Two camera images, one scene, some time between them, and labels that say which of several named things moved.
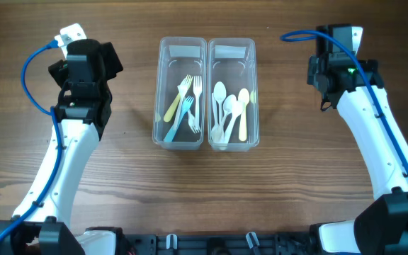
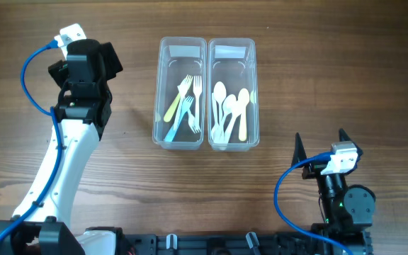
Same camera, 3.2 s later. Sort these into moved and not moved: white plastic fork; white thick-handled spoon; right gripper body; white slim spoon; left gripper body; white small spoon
Moved: right gripper body; white slim spoon
Not moved: white plastic fork; left gripper body; white thick-handled spoon; white small spoon
